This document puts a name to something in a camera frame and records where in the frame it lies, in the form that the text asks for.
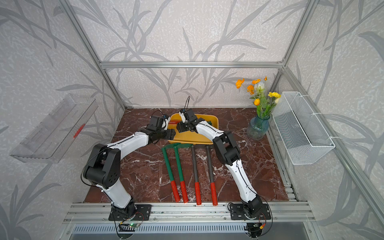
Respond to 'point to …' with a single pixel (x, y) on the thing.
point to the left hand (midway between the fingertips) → (170, 131)
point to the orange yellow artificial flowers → (264, 101)
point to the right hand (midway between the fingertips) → (180, 125)
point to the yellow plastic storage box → (190, 137)
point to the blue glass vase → (259, 126)
